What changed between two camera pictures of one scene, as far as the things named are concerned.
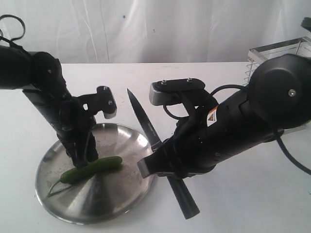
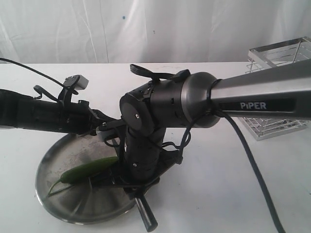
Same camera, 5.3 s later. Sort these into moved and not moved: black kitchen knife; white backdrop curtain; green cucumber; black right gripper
Moved: black right gripper; black kitchen knife
Not moved: white backdrop curtain; green cucumber
